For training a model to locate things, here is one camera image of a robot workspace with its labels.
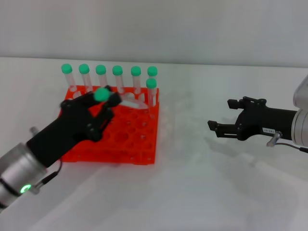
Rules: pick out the orange test tube rack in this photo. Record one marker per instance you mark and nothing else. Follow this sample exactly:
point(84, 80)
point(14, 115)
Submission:
point(134, 134)

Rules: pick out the green-capped clear test tube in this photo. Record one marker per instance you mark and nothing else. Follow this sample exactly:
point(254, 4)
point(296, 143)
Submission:
point(100, 70)
point(152, 71)
point(151, 83)
point(66, 69)
point(136, 71)
point(117, 70)
point(84, 69)
point(101, 95)

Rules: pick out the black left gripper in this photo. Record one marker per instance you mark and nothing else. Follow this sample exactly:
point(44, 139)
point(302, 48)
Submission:
point(65, 134)

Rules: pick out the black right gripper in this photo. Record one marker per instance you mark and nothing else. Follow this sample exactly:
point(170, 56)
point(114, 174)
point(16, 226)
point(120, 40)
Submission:
point(264, 122)

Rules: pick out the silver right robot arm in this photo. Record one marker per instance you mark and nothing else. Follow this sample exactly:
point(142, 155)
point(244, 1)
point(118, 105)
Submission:
point(300, 125)

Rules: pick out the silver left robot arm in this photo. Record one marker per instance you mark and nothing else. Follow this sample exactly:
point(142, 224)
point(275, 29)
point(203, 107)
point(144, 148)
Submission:
point(16, 166)

